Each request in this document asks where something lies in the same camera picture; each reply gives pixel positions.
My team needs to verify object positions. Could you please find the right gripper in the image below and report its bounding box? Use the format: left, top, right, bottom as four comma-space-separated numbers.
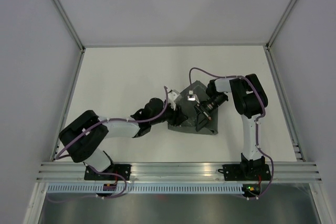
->
194, 93, 227, 131

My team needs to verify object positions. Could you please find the left side aluminium rail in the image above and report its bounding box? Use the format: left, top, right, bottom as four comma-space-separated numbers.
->
49, 47, 86, 161

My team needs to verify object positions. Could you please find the aluminium front rail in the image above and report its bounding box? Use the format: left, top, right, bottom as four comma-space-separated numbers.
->
35, 162, 322, 183

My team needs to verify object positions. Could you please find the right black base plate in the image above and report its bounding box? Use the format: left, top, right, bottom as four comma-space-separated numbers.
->
222, 164, 271, 182

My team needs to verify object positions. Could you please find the white slotted cable duct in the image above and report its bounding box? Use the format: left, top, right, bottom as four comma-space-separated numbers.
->
47, 183, 244, 195

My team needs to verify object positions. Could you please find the right side aluminium rail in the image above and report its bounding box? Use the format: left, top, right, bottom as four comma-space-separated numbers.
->
264, 45, 306, 162

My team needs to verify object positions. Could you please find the grey cloth napkin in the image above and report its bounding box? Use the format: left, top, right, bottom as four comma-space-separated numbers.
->
167, 80, 218, 135

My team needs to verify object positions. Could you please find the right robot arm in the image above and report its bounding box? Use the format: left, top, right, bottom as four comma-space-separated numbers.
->
194, 74, 272, 181

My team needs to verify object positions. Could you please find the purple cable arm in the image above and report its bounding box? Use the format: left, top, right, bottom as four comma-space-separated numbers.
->
188, 67, 274, 201
47, 87, 171, 204

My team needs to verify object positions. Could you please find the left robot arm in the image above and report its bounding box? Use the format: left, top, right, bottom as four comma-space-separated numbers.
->
55, 98, 188, 180

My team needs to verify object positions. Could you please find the left aluminium frame post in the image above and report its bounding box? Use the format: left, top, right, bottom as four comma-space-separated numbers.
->
51, 0, 85, 52

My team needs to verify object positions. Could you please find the aluminium frame post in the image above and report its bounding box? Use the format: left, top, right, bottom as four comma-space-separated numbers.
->
265, 0, 299, 50
51, 0, 85, 52

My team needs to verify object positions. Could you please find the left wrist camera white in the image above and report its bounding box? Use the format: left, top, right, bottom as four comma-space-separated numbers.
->
164, 86, 181, 111

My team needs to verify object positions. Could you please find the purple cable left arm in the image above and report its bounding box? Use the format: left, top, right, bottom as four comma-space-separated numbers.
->
47, 87, 171, 204

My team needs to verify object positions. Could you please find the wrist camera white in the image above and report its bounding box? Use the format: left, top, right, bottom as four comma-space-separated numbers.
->
187, 90, 199, 103
164, 86, 181, 111

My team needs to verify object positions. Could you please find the right aluminium frame post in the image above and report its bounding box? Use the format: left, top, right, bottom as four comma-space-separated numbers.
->
265, 0, 299, 50

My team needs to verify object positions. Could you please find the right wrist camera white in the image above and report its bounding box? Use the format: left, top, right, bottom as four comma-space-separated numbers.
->
187, 90, 199, 103

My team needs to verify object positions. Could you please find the aluminium rail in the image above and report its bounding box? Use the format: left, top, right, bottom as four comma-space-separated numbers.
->
35, 162, 322, 183
264, 45, 306, 162
49, 47, 86, 161

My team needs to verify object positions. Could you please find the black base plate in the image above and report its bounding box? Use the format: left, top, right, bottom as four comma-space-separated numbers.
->
84, 164, 131, 181
222, 164, 271, 182

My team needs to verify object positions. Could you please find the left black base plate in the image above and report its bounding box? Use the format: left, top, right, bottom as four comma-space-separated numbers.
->
84, 164, 131, 181

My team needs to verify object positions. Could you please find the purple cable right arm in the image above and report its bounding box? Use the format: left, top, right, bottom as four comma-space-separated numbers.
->
188, 67, 274, 201

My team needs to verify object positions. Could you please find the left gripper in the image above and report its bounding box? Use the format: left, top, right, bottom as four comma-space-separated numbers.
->
150, 100, 188, 126

